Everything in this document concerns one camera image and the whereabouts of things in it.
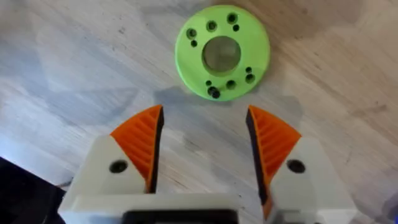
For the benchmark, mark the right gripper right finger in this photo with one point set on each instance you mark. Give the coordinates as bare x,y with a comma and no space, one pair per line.
280,168

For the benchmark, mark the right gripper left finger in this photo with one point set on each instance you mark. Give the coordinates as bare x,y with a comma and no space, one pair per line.
136,155

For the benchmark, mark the black screw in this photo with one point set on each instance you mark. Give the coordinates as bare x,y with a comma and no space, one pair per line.
214,92

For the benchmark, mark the green disc with holes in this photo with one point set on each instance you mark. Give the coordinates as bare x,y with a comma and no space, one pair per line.
222,52

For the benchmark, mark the black rail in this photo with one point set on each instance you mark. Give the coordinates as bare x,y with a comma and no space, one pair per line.
25,193

